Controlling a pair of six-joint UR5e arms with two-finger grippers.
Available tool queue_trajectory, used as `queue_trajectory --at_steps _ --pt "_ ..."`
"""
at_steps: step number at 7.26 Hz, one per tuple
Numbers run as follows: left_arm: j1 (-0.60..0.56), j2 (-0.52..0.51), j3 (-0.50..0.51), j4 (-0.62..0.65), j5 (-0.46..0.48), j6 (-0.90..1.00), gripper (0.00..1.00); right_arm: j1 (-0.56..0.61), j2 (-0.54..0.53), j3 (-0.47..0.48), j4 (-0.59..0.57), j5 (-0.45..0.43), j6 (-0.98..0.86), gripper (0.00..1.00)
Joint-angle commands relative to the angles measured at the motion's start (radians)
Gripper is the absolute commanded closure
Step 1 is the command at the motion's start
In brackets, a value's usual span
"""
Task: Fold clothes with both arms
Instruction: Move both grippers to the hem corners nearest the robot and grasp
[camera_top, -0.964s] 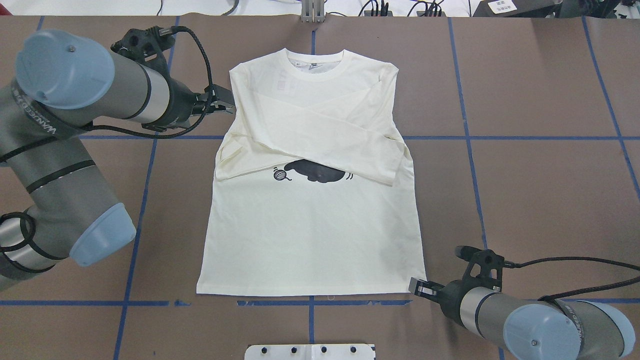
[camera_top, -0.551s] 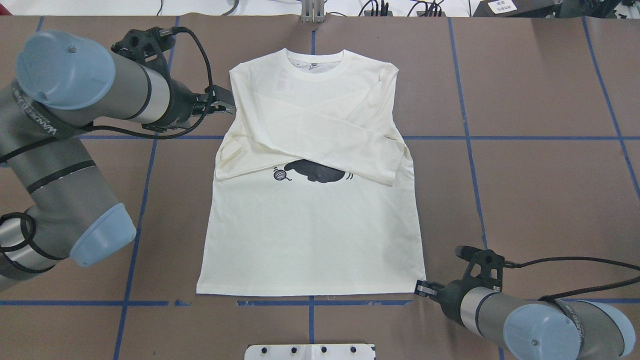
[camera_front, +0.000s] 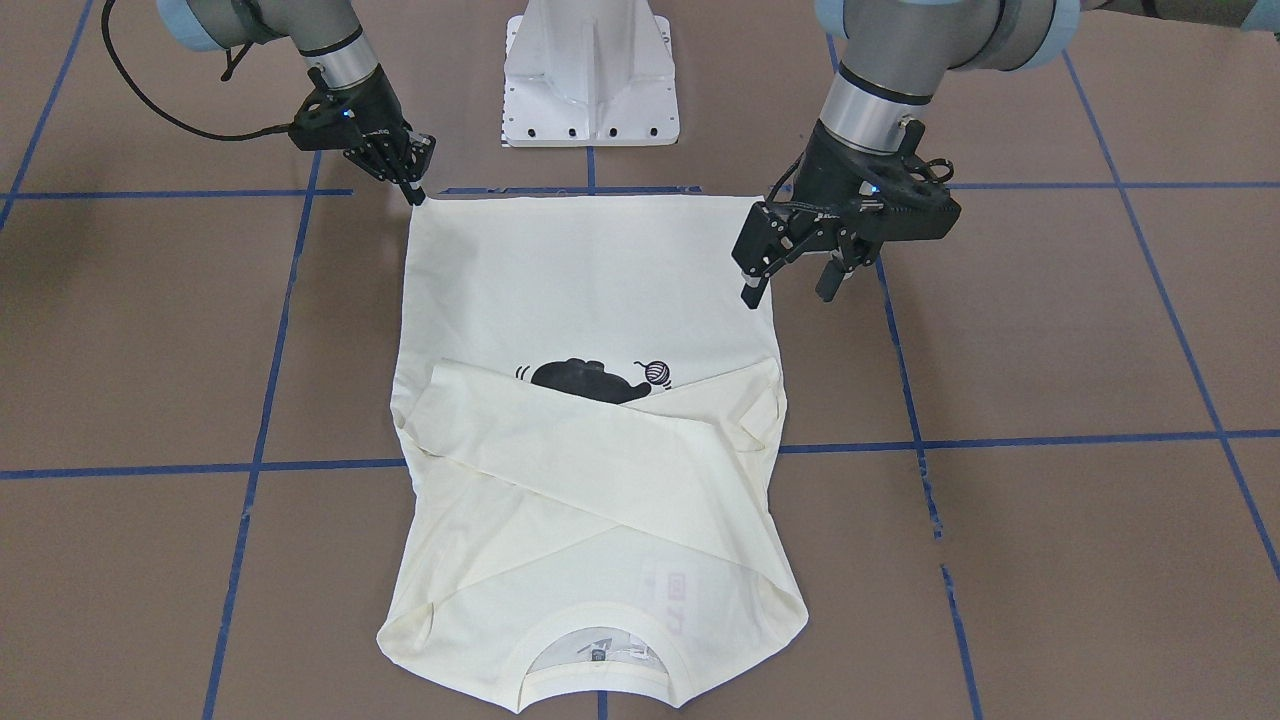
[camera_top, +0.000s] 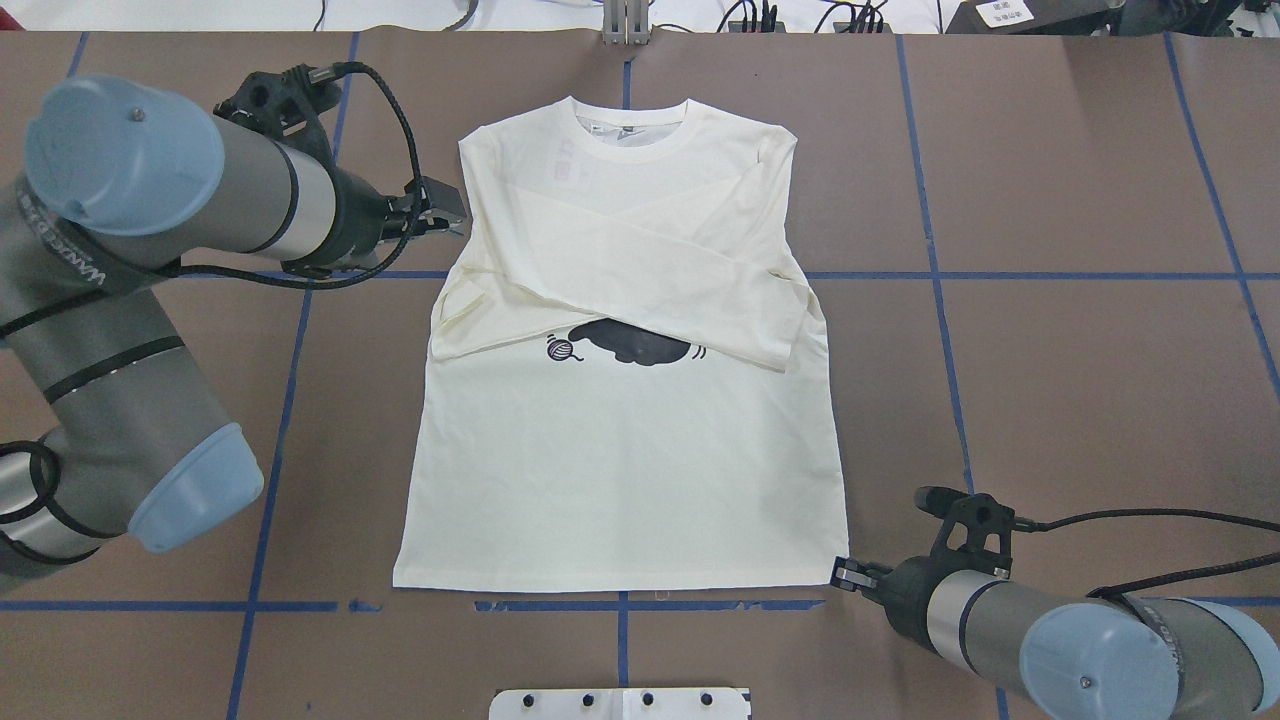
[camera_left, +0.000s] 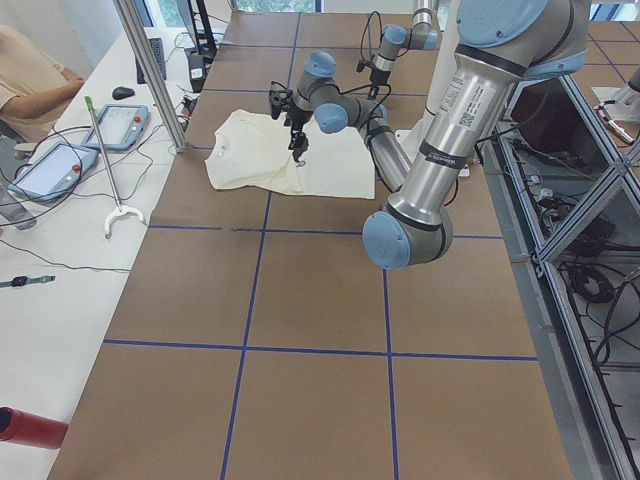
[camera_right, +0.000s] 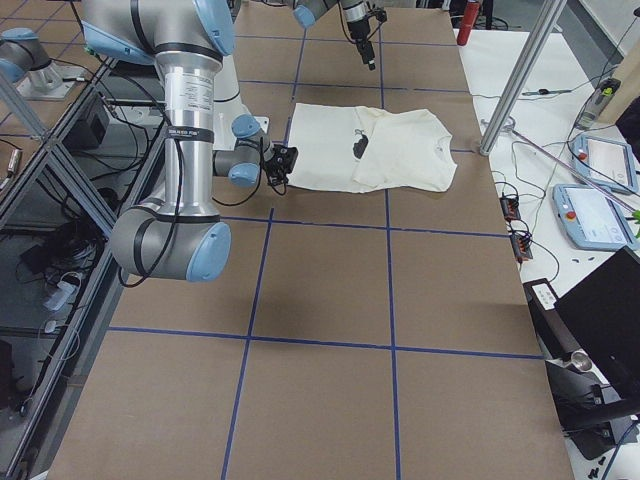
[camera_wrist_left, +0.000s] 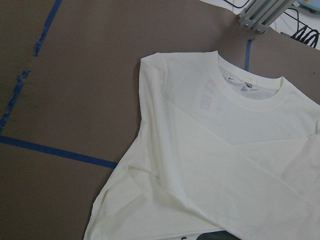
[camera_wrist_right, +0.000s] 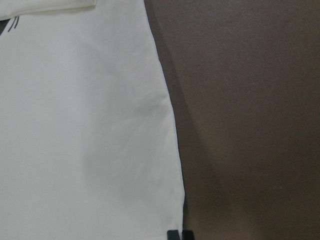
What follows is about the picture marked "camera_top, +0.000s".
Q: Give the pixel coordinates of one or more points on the aluminium frame post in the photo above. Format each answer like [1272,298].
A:
[626,22]

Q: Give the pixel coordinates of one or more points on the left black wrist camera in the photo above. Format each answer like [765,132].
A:
[286,107]

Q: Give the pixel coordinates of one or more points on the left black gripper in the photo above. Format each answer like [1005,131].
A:
[356,215]

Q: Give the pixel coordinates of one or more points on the cream long-sleeve cat shirt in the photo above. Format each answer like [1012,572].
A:
[626,383]

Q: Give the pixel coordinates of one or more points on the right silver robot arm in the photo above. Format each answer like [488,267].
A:
[1129,658]

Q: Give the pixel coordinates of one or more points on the white camera mast base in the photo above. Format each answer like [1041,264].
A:
[623,703]

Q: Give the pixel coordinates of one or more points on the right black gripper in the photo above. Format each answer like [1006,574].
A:
[906,588]

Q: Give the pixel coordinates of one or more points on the black device with label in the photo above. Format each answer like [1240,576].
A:
[1048,18]

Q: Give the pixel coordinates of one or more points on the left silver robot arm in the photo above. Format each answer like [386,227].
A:
[124,187]

